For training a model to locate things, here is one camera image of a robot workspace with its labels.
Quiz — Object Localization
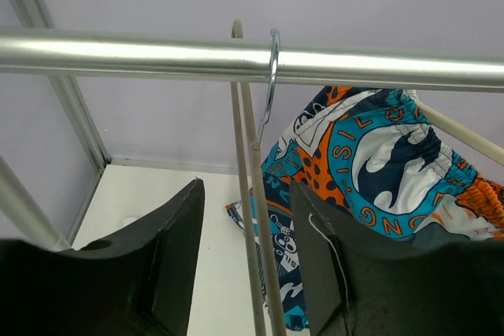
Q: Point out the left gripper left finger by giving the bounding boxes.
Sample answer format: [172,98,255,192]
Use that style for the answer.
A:
[1,179,205,335]

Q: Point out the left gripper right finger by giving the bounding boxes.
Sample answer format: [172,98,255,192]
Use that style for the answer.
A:
[290,183,503,335]

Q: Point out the colourful patterned shorts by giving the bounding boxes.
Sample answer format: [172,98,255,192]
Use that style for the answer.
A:
[224,85,504,332]

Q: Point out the cream clothes hanger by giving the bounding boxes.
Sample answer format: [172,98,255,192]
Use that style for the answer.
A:
[406,90,504,166]

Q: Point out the grey clothes hanger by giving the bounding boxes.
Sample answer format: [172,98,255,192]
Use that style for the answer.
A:
[230,28,286,335]

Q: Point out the silver clothes rack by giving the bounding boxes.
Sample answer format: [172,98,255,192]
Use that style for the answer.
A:
[0,24,504,253]

